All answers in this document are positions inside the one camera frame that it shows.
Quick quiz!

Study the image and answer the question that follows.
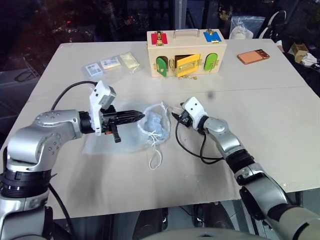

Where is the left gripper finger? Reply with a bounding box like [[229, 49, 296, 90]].
[[116, 115, 145, 125], [116, 109, 146, 118]]

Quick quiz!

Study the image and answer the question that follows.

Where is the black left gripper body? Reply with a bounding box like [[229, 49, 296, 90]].
[[100, 104, 123, 144]]

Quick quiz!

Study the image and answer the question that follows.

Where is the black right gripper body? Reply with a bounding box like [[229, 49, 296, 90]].
[[177, 109, 195, 128]]

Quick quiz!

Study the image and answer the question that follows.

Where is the white mesh drawstring bag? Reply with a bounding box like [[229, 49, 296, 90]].
[[137, 100, 172, 171]]

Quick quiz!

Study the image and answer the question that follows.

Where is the light blue towel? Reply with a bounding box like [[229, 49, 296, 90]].
[[144, 111, 169, 138]]

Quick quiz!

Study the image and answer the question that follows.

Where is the clear plastic bag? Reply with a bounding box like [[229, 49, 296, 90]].
[[81, 100, 151, 155]]

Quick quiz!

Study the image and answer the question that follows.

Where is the clear zip bag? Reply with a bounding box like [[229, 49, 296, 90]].
[[229, 15, 266, 40]]

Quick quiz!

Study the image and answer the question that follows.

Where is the white printed packet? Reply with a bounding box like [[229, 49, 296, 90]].
[[83, 63, 105, 79]]

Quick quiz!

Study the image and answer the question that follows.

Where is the wooden lock box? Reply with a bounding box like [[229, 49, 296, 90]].
[[145, 29, 228, 80]]

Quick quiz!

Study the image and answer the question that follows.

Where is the yellow printed packet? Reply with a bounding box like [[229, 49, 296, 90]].
[[99, 56, 121, 72]]

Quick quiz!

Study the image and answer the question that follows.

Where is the orange smartphone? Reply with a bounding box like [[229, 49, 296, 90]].
[[237, 48, 272, 65]]

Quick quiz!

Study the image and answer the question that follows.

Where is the silver robot torso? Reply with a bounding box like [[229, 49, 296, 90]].
[[171, 226, 252, 240]]

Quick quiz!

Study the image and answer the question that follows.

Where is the black and white chair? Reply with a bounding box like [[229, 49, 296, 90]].
[[256, 9, 289, 43]]

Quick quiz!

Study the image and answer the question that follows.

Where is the small cardboard box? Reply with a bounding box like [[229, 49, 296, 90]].
[[290, 41, 311, 63]]

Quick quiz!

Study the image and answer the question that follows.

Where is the crumpled white cloth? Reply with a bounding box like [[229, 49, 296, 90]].
[[299, 52, 319, 66]]

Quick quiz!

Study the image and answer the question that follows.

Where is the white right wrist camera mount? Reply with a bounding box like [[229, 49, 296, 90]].
[[183, 97, 209, 126]]

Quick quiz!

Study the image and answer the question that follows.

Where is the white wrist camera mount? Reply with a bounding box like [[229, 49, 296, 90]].
[[183, 97, 209, 126], [87, 80, 117, 137]]

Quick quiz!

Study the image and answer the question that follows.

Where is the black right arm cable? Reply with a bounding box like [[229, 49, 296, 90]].
[[174, 119, 227, 165]]

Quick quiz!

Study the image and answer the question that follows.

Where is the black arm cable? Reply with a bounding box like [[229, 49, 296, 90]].
[[50, 80, 99, 111], [174, 119, 227, 165]]

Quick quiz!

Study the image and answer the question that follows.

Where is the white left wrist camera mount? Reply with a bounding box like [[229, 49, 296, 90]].
[[87, 80, 117, 137]]

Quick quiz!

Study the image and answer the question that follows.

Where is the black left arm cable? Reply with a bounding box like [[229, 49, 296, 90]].
[[50, 80, 99, 111]]

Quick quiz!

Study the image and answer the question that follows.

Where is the black coiled floor cable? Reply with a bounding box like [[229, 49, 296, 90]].
[[14, 67, 39, 83]]

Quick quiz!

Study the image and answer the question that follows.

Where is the black robot body cable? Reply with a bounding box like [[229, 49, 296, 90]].
[[48, 183, 77, 240]]

